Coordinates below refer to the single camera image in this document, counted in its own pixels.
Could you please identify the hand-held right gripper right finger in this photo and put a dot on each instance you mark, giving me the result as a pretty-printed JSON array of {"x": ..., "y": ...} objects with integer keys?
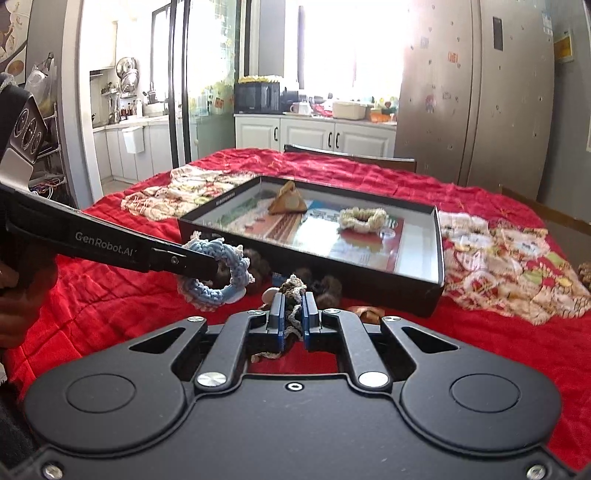
[{"x": 310, "y": 323}]

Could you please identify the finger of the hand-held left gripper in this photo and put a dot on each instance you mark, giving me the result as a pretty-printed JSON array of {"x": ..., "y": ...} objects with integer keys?
[{"x": 184, "y": 261}]

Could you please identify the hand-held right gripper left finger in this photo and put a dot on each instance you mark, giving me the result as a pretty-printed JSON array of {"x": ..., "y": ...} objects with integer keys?
[{"x": 277, "y": 318}]

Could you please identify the beige crochet scrunchie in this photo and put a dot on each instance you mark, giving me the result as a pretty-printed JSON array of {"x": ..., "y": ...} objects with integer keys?
[{"x": 293, "y": 288}]

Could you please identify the blue crochet scrunchie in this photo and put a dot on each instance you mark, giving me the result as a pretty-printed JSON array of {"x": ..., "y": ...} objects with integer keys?
[{"x": 203, "y": 291}]

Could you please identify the brown fluffy hair clip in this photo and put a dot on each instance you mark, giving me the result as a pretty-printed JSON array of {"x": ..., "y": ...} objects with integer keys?
[
  {"x": 330, "y": 286},
  {"x": 261, "y": 270}
]

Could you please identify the black shallow cardboard box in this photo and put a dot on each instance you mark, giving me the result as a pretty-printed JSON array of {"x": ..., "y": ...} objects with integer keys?
[{"x": 392, "y": 295}]

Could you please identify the person's left hand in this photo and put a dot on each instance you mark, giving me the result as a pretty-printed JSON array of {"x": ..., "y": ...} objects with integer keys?
[{"x": 18, "y": 318}]

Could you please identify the brown glossy hair clip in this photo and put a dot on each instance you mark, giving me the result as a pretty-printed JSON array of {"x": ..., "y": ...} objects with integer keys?
[{"x": 367, "y": 315}]

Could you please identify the red printed blanket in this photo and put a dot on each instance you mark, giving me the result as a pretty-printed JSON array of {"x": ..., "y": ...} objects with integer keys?
[{"x": 115, "y": 295}]

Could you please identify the white counter cabinet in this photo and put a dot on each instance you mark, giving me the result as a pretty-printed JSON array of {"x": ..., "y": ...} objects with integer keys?
[{"x": 138, "y": 164}]

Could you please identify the white hanging bin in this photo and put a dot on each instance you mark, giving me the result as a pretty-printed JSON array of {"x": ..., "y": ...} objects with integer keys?
[{"x": 133, "y": 139}]

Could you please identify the brown triangular hair clip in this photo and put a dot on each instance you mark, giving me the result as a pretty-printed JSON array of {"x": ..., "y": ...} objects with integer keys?
[{"x": 286, "y": 203}]

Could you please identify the cream crochet scrunchie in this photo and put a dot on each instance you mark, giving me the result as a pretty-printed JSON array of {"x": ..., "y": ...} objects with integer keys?
[{"x": 364, "y": 217}]

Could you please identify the stainless steel pot lids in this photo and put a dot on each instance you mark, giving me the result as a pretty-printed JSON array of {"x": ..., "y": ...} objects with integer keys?
[{"x": 127, "y": 71}]

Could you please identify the white kitchen cabinet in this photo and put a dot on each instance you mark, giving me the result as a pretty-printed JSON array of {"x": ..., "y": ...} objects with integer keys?
[{"x": 304, "y": 134}]

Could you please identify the black microwave oven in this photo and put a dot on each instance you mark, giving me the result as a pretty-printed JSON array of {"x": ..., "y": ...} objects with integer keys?
[{"x": 256, "y": 98}]

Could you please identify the white mug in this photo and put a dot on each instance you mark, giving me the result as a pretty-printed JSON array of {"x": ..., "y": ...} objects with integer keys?
[{"x": 301, "y": 108}]

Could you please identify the cream plastic container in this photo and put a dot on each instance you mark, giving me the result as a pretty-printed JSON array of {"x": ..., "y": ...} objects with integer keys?
[{"x": 351, "y": 110}]

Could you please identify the silver refrigerator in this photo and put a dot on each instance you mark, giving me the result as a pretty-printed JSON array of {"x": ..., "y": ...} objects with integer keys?
[{"x": 438, "y": 115}]

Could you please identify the doll fridge magnet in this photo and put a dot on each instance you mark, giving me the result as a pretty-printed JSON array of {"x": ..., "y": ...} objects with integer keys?
[{"x": 430, "y": 102}]

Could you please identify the red fridge sticker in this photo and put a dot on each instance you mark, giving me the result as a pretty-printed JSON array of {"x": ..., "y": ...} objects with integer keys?
[{"x": 453, "y": 57}]

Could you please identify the yellow fridge notice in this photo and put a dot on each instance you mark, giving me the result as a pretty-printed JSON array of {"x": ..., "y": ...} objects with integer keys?
[{"x": 563, "y": 46}]

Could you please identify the black sliding door frame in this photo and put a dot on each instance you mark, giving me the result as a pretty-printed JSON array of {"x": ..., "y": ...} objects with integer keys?
[{"x": 178, "y": 92}]

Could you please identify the wall poster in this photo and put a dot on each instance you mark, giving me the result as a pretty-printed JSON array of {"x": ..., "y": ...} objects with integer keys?
[{"x": 14, "y": 41}]

